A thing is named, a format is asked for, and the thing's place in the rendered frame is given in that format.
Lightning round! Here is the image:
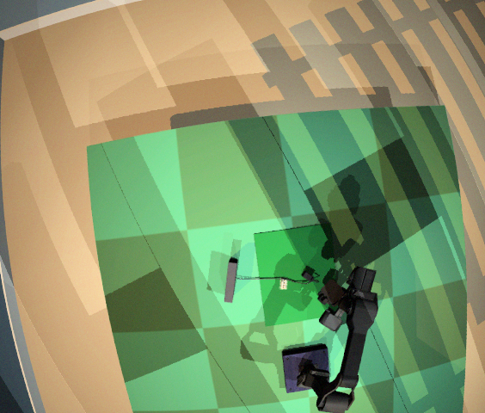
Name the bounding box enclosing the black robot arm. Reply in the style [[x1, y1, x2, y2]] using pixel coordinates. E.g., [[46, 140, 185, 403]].
[[297, 266, 378, 413]]

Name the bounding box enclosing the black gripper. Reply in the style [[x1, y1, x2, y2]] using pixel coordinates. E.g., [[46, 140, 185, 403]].
[[319, 268, 356, 331]]

